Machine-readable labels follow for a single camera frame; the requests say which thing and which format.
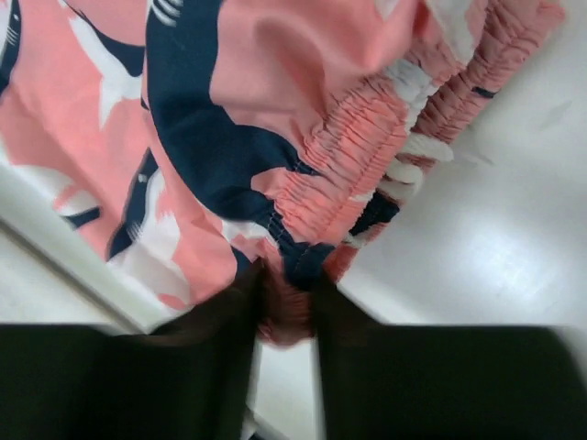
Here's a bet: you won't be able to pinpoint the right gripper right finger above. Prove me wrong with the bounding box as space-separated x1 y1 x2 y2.
314 275 586 439

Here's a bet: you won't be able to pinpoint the pink shark print shorts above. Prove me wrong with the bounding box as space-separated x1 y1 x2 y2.
1 1 564 345

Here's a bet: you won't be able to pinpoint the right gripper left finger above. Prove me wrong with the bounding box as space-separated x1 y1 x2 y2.
0 260 265 440

